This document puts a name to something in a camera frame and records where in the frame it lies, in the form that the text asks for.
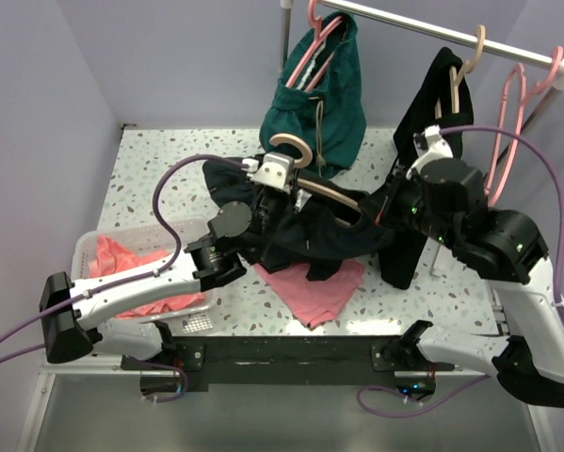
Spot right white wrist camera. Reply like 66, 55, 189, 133
406, 125, 453, 180

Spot coral pink patterned garment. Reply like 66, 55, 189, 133
89, 235, 206, 319

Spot empty pink hanger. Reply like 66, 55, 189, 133
483, 45, 564, 203

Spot black hanging shorts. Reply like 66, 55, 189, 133
379, 47, 474, 290

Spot dark navy shorts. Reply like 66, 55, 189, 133
202, 161, 395, 281

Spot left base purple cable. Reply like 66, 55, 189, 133
139, 360, 197, 404

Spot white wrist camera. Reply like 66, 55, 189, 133
250, 153, 294, 194
406, 125, 453, 180

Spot pink folded shorts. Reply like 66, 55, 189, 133
253, 259, 365, 329

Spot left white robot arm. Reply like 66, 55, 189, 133
40, 186, 297, 369

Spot beige hanger with black shorts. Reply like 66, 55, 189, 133
449, 24, 486, 114

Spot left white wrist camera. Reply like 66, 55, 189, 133
250, 153, 294, 194

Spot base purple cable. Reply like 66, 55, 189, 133
356, 374, 492, 419
139, 360, 197, 404

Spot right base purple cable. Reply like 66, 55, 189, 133
356, 374, 492, 419

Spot metal clothes rack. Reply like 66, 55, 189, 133
280, 1, 564, 131

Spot white plastic laundry basket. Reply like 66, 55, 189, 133
71, 216, 215, 323

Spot green hanging shorts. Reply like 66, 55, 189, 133
259, 11, 366, 179

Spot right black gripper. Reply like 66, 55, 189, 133
359, 163, 459, 250

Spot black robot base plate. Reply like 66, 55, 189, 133
121, 335, 454, 394

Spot pink hanger with green shorts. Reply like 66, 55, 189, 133
286, 0, 344, 91

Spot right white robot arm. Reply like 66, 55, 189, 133
361, 157, 564, 409

